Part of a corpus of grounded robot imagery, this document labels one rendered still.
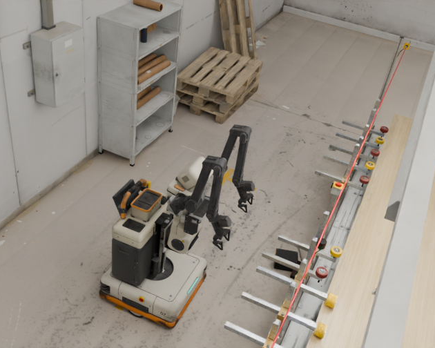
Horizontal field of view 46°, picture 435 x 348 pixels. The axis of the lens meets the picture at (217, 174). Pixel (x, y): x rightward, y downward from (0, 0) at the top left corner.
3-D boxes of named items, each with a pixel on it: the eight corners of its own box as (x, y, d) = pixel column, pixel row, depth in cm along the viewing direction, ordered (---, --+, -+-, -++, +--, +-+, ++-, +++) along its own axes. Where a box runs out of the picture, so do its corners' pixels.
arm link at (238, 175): (245, 125, 337) (239, 132, 329) (253, 128, 336) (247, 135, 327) (235, 177, 363) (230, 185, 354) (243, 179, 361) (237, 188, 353)
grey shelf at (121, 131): (98, 153, 569) (96, 16, 478) (141, 119, 637) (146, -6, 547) (132, 166, 556) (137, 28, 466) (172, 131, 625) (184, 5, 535)
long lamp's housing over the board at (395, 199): (382, 217, 164) (391, 199, 159) (442, 21, 347) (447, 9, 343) (420, 231, 161) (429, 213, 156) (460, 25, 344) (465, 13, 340)
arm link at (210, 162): (209, 148, 304) (201, 157, 296) (229, 159, 302) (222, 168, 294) (190, 200, 332) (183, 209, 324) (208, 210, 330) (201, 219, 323)
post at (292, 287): (273, 335, 318) (289, 284, 290) (275, 331, 320) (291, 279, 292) (279, 338, 317) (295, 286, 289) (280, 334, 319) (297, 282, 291)
